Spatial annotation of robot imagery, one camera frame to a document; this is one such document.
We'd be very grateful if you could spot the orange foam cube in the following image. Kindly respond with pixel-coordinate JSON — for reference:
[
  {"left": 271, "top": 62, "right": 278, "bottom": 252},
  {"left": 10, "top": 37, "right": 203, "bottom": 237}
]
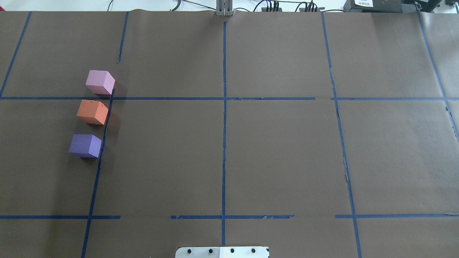
[{"left": 76, "top": 100, "right": 109, "bottom": 125}]

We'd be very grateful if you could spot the dark purple foam cube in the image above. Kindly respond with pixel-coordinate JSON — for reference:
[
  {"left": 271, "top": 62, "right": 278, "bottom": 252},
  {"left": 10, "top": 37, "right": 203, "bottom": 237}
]
[{"left": 69, "top": 134, "right": 102, "bottom": 158}]

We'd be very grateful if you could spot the light pink foam cube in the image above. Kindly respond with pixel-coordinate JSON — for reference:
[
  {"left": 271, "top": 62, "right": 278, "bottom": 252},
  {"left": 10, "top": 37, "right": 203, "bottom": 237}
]
[{"left": 85, "top": 70, "right": 116, "bottom": 95}]

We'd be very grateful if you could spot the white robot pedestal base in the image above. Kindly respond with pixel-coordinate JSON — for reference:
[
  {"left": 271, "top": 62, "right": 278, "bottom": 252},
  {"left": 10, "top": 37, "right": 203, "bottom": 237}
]
[{"left": 175, "top": 246, "right": 270, "bottom": 258}]

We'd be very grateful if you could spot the black device box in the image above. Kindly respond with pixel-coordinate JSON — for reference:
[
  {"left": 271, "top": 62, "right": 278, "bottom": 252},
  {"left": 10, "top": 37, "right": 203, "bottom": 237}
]
[{"left": 343, "top": 0, "right": 441, "bottom": 13}]

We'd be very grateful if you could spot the grey aluminium frame post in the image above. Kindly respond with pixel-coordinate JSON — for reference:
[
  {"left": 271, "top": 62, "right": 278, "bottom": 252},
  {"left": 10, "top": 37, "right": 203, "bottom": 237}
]
[{"left": 215, "top": 0, "right": 234, "bottom": 16}]

